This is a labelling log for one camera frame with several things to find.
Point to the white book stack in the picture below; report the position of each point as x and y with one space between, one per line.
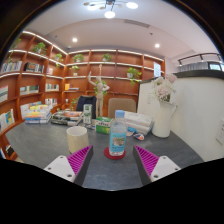
140 121

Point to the white green drink carton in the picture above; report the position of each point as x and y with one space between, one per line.
87 115

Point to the multi-bulb ceiling chandelier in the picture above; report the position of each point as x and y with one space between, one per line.
109 14

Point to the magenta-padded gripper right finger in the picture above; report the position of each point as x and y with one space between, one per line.
161 166

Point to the ceiling air vent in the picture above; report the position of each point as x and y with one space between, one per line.
136 23

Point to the round recessed ceiling light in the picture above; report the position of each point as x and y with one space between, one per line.
74 39
157 45

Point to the white ceramic pitcher vase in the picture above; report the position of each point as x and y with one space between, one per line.
162 121

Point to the cream ceramic cup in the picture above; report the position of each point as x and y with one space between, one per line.
77 141

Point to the wooden artist mannequin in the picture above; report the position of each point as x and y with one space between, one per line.
99 91

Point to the wooden shelf unit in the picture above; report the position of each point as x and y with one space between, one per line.
33 83

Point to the dark blue chair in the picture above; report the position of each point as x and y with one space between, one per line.
85 103

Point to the green cardboard box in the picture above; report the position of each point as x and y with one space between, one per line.
102 126

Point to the beige upholstered chair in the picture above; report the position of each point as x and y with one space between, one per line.
121 106

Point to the colourful book stack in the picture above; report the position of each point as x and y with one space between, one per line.
38 116

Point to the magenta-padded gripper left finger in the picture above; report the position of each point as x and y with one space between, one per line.
63 166

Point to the grey curtain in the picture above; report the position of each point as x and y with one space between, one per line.
195 67

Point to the clear plastic water bottle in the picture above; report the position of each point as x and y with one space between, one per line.
117 140

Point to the pale pink flower bouquet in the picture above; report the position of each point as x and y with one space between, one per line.
163 88

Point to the black ceiling track rail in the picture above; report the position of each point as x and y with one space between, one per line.
198 55

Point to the dark magazine stack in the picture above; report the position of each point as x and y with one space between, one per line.
66 118

